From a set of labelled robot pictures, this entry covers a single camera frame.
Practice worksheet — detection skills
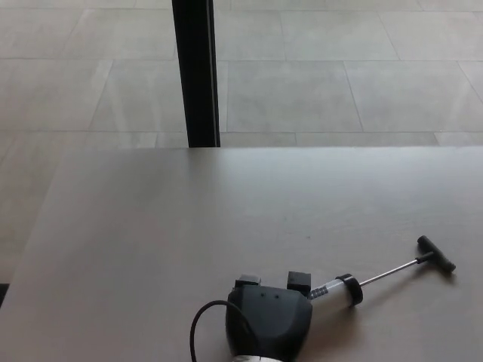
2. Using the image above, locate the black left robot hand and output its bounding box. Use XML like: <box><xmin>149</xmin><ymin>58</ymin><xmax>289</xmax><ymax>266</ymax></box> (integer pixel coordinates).
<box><xmin>225</xmin><ymin>270</ymin><xmax>314</xmax><ymax>357</ymax></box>

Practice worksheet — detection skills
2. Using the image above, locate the white Franklin hand air pump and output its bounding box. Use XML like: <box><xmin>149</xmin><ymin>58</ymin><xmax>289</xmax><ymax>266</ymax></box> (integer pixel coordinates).
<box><xmin>308</xmin><ymin>235</ymin><xmax>457</xmax><ymax>308</ymax></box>

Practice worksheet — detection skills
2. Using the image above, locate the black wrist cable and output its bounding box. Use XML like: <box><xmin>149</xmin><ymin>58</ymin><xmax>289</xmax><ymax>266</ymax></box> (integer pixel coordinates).
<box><xmin>189</xmin><ymin>299</ymin><xmax>257</xmax><ymax>362</ymax></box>

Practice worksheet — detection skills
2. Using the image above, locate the black vertical post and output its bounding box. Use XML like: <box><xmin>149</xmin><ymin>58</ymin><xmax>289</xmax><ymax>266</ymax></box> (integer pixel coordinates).
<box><xmin>171</xmin><ymin>0</ymin><xmax>221</xmax><ymax>149</ymax></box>

